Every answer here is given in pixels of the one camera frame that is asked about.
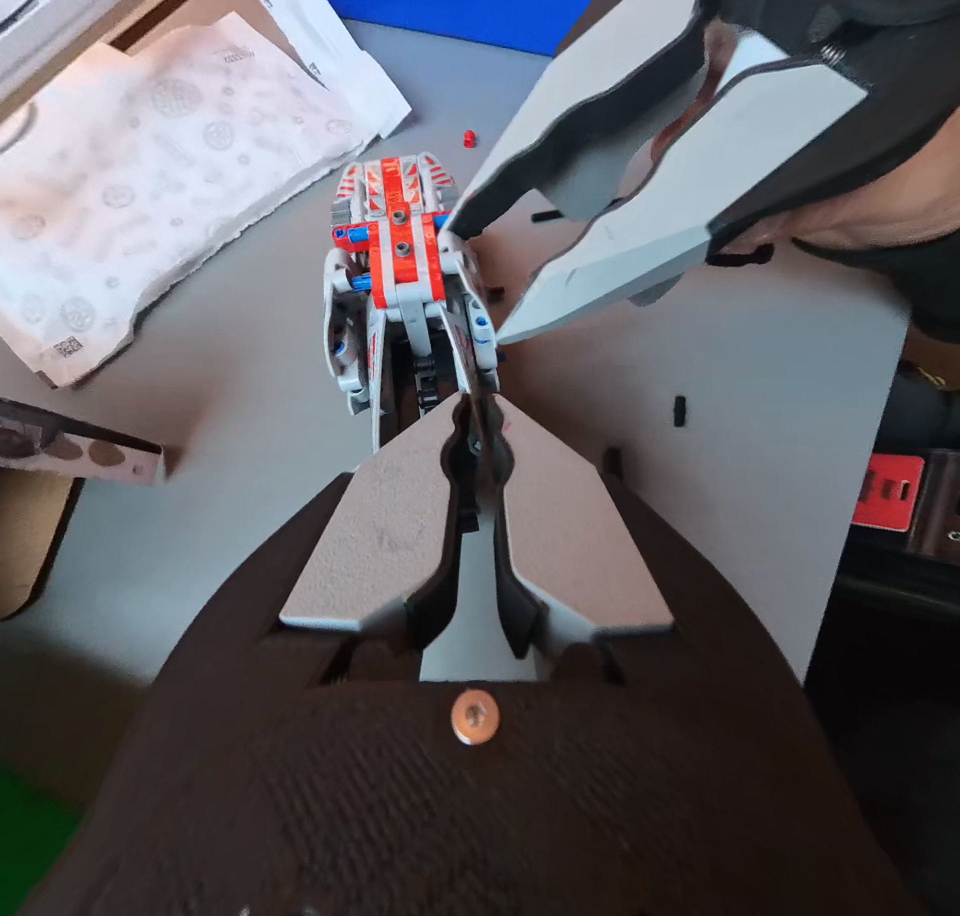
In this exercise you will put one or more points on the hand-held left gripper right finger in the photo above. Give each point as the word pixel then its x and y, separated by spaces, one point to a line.
pixel 585 541

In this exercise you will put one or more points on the brown box stand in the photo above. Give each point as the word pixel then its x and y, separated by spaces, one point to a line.
pixel 30 541

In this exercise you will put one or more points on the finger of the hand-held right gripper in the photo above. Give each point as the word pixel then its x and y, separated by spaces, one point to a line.
pixel 675 218
pixel 600 53

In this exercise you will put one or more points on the green plastic bin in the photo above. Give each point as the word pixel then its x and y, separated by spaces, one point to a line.
pixel 30 848

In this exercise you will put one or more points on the printed paper bag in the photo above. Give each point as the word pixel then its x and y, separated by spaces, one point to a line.
pixel 150 180

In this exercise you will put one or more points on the person's right forearm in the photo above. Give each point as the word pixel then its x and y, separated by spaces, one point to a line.
pixel 922 278

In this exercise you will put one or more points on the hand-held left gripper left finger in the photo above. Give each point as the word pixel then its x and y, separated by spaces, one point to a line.
pixel 360 541

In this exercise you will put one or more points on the white torn paper bag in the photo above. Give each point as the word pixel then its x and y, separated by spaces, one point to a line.
pixel 330 53

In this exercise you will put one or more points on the person's right hand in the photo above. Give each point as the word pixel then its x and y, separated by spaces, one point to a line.
pixel 900 203

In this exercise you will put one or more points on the red grey lego vehicle model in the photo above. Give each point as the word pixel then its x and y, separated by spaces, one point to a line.
pixel 405 255

